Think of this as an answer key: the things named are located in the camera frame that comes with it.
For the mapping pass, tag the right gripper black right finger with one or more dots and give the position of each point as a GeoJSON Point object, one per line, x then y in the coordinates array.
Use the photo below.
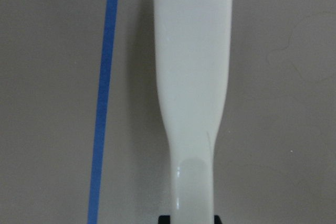
{"type": "Point", "coordinates": [217, 220]}

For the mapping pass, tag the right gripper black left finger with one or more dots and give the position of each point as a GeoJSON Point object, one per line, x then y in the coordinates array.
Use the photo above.
{"type": "Point", "coordinates": [164, 219]}

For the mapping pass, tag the white brush with black bristles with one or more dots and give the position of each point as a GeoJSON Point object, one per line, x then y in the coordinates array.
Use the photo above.
{"type": "Point", "coordinates": [192, 47]}

